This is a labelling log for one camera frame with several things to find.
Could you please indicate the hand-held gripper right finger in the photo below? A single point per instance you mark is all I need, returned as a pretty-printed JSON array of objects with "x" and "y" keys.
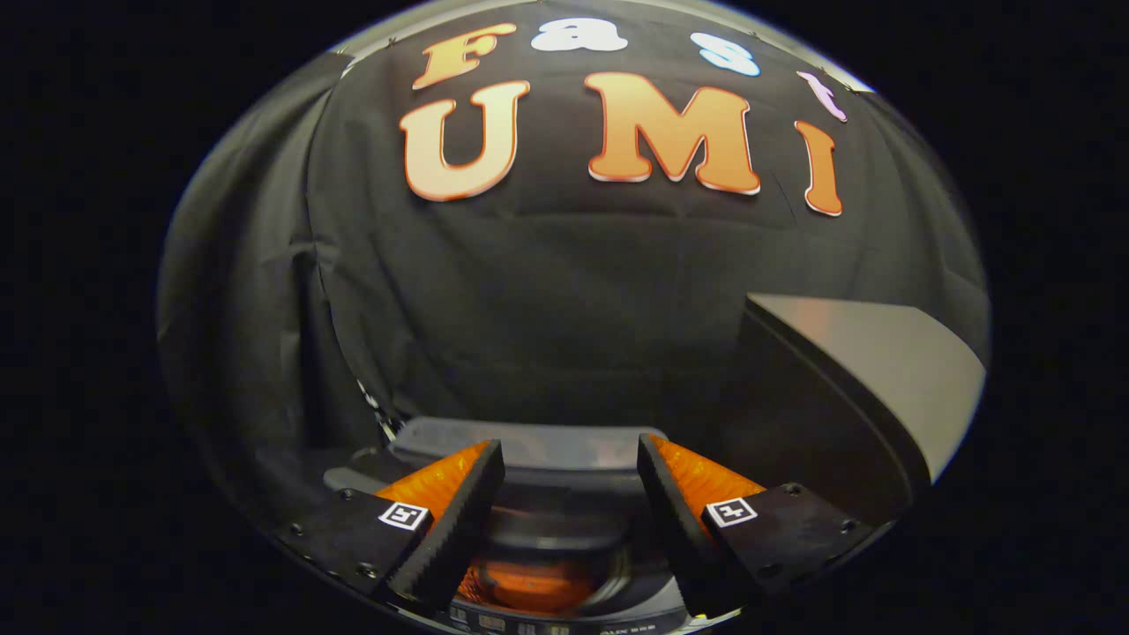
[{"x": 675, "y": 529}]

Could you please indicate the yellow polo shirt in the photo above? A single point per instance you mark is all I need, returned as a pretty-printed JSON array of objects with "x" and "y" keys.
[{"x": 538, "y": 586}]

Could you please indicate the black backdrop cloth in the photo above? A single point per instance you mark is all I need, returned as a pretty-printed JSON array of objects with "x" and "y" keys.
[{"x": 573, "y": 291}]

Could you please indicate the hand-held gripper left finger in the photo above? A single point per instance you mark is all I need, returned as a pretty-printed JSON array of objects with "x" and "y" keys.
[{"x": 459, "y": 538}]

